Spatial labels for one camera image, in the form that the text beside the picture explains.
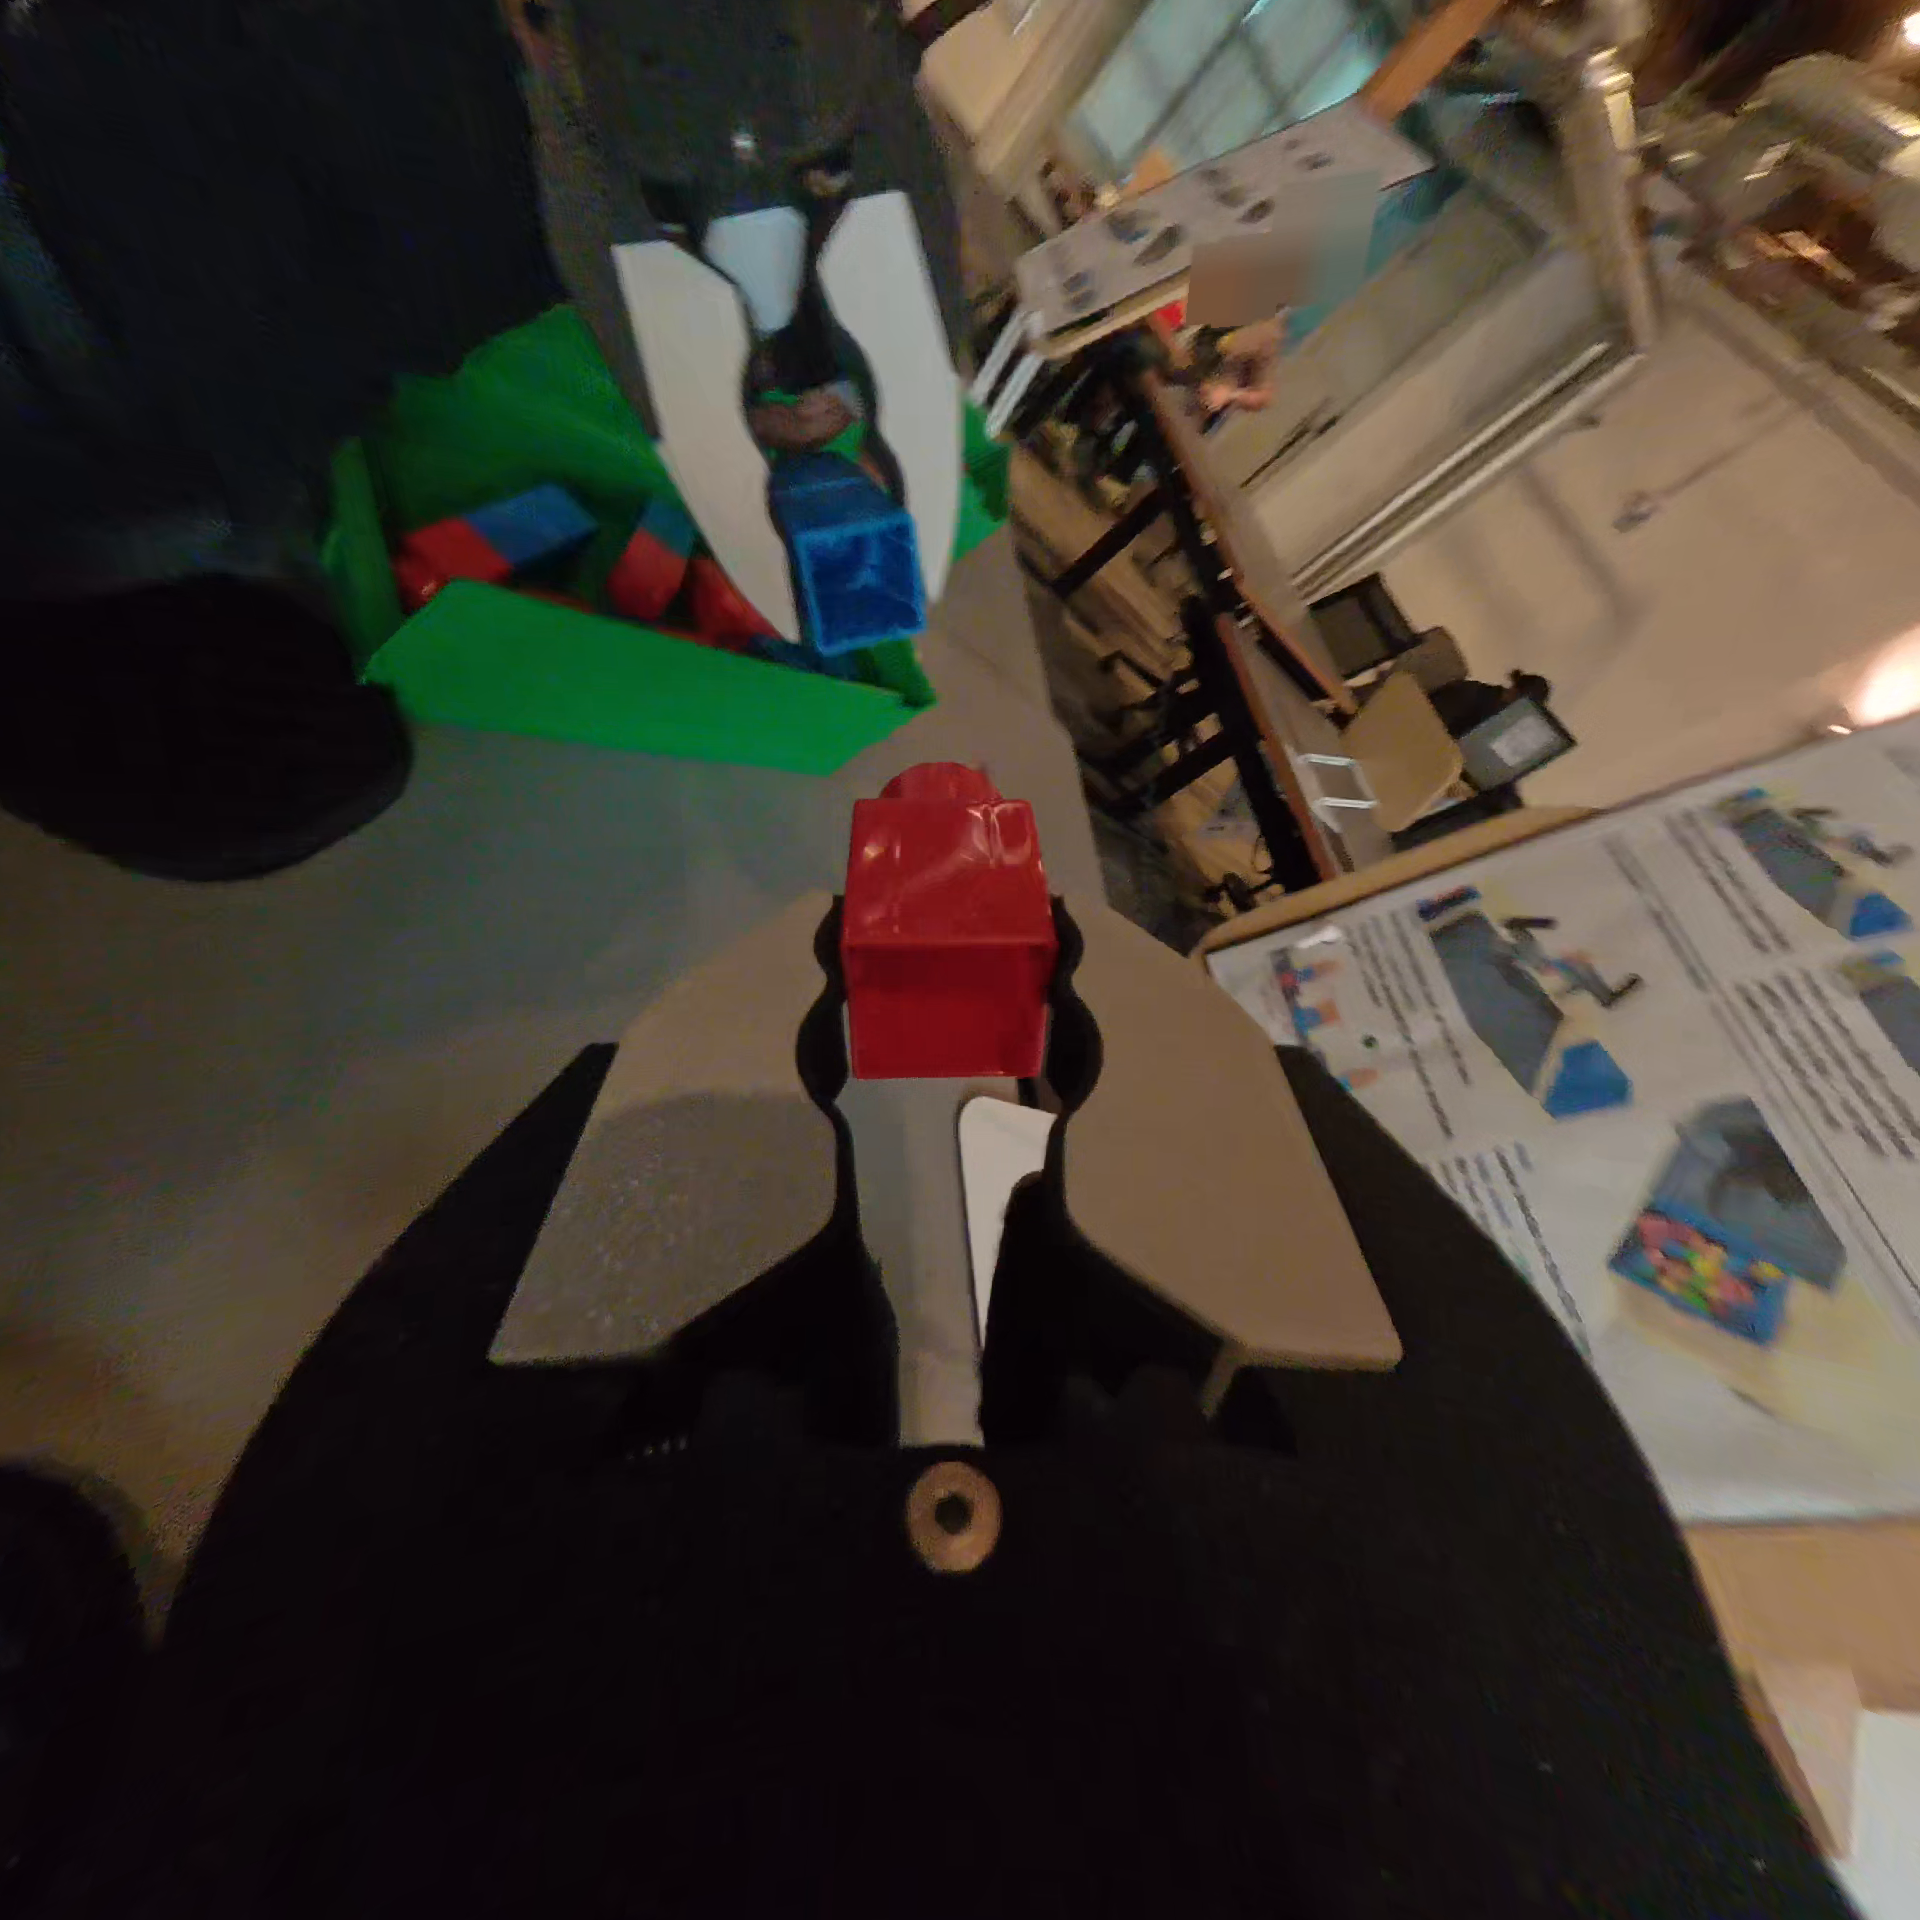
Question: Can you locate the framed wall picture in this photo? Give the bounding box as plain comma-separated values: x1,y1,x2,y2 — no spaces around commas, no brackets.
1459,693,1581,799

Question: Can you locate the green plastic bin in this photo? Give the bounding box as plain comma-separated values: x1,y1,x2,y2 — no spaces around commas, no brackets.
322,303,1010,778

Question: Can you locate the wooden desk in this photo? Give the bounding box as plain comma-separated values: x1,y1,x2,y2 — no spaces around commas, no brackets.
1140,322,1360,893

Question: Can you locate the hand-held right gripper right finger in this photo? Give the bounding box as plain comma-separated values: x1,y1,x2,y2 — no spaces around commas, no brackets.
1046,891,1407,1380

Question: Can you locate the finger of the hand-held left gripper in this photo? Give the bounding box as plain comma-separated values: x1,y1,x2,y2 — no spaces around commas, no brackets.
607,239,809,648
816,186,967,606

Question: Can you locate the person's left hand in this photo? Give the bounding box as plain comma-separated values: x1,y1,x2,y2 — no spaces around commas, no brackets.
751,382,871,456

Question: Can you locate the instruction poster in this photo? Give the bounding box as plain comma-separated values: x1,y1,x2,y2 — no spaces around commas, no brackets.
1207,720,1920,1524
1016,101,1434,354

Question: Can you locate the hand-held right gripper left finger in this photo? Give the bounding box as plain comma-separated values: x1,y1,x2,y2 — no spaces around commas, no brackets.
486,891,861,1370

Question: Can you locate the pile of block towers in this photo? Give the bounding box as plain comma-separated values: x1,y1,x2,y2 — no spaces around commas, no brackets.
393,481,821,662

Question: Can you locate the blue mega block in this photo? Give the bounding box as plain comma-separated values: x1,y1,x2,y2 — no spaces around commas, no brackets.
766,450,932,659

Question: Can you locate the red mega block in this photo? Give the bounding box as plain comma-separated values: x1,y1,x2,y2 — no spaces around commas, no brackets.
837,760,1062,1085

